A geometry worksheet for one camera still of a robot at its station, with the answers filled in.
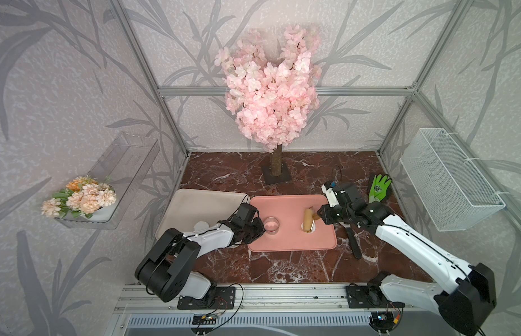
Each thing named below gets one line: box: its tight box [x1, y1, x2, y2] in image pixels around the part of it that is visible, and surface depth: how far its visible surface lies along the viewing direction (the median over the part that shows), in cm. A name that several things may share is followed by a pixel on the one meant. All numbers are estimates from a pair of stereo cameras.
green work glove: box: [369, 173, 393, 203], surface depth 106 cm
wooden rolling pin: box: [303, 205, 321, 232], surface depth 88 cm
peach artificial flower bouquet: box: [41, 175, 117, 219], surface depth 50 cm
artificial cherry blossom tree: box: [214, 24, 322, 177], surface depth 66 cm
